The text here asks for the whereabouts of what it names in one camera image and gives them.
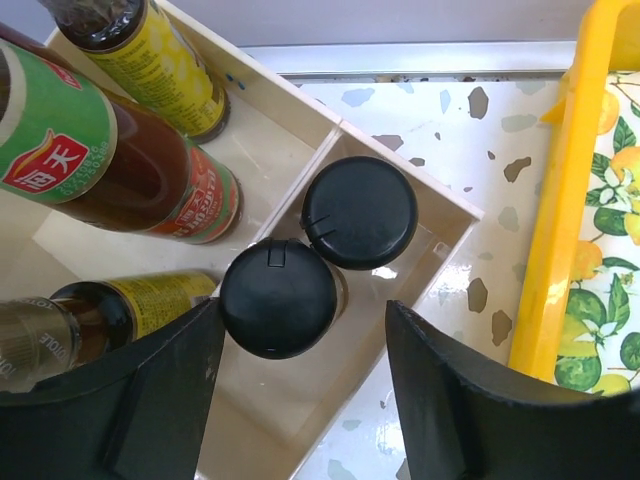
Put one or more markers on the yellow-label bottle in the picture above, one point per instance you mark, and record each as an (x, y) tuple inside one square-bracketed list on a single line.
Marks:
[(42, 337), (136, 45)]

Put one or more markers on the red sauce bottle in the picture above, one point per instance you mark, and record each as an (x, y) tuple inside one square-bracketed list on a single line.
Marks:
[(157, 183)]

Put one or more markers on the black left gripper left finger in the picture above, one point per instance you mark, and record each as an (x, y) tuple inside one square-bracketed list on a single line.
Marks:
[(139, 412)]

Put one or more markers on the green-label sauce bottle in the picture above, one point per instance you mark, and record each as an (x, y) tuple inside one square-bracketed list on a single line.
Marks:
[(58, 130)]

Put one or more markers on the dark spice jar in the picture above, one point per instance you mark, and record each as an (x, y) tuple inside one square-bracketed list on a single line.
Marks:
[(359, 213)]

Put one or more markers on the lemon-print cloth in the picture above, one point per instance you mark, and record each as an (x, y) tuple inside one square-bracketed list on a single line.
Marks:
[(599, 348)]

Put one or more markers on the yellow plastic bin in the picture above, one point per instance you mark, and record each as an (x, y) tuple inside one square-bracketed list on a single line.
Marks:
[(608, 40)]

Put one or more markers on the cream divided organizer tray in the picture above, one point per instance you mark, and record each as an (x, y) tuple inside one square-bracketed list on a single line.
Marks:
[(265, 415)]

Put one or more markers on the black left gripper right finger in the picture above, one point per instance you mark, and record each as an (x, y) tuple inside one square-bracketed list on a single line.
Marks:
[(466, 416)]

